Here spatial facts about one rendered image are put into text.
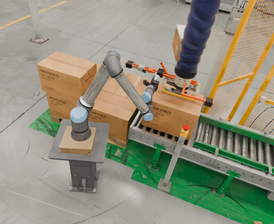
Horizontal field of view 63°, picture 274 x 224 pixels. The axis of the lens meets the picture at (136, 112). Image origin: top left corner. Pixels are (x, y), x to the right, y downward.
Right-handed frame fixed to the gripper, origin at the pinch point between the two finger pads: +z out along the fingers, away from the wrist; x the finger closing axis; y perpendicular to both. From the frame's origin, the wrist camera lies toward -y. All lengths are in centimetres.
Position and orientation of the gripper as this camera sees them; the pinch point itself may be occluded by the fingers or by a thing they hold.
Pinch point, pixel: (154, 78)
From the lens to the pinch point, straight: 233.6
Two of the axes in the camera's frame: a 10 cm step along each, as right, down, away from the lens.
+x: 1.1, -7.4, -6.7
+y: 9.3, 3.1, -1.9
